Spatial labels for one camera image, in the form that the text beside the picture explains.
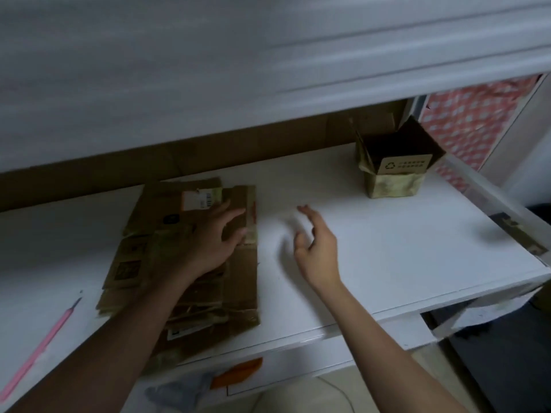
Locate person's left forearm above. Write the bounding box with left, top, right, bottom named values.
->
left=7, top=266, right=196, bottom=413

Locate person's right forearm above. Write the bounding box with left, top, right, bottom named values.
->
left=323, top=278, right=472, bottom=413

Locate stack of cardboard boxes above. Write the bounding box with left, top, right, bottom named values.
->
left=95, top=175, right=262, bottom=376

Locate orange plastic object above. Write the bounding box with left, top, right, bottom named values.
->
left=210, top=356, right=265, bottom=391

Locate person's left hand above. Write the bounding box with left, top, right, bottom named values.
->
left=166, top=199, right=251, bottom=282

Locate labelled taped cardboard box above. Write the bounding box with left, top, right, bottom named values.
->
left=351, top=115, right=448, bottom=200

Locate white metal shelf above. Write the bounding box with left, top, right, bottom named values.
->
left=0, top=0, right=551, bottom=413

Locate red patterned panel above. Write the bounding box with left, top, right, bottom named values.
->
left=419, top=73, right=542, bottom=195

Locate person's right hand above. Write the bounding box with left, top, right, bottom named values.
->
left=292, top=204, right=344, bottom=295

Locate pink utility knife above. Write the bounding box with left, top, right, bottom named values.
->
left=0, top=295, right=84, bottom=403

